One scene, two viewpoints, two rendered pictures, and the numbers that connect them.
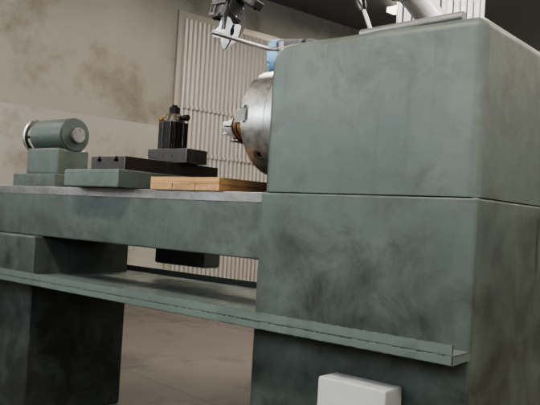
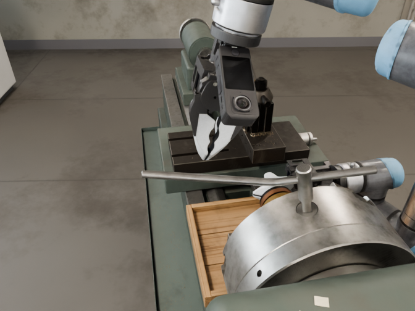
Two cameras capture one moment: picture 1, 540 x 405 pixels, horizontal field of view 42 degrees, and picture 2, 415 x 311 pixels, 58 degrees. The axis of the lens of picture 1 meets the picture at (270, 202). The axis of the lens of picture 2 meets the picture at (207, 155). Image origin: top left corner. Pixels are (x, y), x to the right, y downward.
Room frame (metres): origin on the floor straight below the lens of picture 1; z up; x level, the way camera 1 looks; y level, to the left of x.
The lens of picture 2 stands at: (1.64, -0.16, 1.65)
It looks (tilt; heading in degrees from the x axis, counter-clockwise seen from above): 36 degrees down; 39
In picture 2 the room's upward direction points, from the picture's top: straight up
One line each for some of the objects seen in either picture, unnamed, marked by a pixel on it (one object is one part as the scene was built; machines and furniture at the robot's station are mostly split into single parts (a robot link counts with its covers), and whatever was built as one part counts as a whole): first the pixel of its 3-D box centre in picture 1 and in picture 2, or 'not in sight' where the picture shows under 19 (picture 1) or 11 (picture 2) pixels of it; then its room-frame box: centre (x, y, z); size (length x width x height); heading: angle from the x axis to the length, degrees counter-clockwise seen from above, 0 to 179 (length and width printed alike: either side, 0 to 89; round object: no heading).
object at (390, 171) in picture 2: not in sight; (375, 175); (2.44, -0.03, 1.07); 0.11 x 0.08 x 0.09; 140
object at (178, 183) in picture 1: (224, 187); (262, 240); (2.24, 0.15, 0.89); 0.36 x 0.30 x 0.04; 140
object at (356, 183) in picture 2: not in sight; (346, 177); (2.38, 0.02, 1.08); 0.08 x 0.05 x 0.08; 50
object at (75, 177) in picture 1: (151, 183); (237, 150); (2.52, 0.43, 0.90); 0.53 x 0.30 x 0.06; 140
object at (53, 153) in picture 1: (56, 153); (200, 59); (2.86, 0.88, 1.01); 0.30 x 0.20 x 0.29; 50
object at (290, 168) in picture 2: not in sight; (312, 180); (2.32, 0.08, 1.08); 0.12 x 0.09 x 0.08; 140
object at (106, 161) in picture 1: (157, 168); (236, 146); (2.48, 0.41, 0.95); 0.43 x 0.18 x 0.04; 140
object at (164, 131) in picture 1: (173, 136); (257, 112); (2.52, 0.36, 1.07); 0.07 x 0.07 x 0.10; 50
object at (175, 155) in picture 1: (177, 157); (259, 136); (2.51, 0.34, 1.00); 0.20 x 0.10 x 0.05; 50
